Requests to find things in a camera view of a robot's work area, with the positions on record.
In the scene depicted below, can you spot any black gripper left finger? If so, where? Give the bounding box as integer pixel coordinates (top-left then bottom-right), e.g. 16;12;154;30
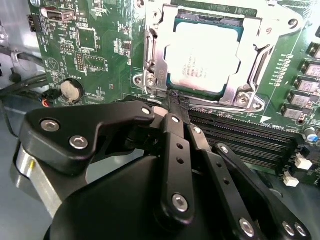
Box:
19;91;197;228

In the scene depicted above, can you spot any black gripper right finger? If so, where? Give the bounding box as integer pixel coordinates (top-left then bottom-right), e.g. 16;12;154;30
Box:
177;94;313;240

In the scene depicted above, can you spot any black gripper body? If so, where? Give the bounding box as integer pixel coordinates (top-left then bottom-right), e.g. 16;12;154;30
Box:
42;154;276;240

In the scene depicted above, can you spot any metal socket cover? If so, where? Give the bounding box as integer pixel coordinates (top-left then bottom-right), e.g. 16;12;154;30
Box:
144;0;276;111

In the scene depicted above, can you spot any silver CPU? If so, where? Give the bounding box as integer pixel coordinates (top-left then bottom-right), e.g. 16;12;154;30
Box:
166;13;246;97

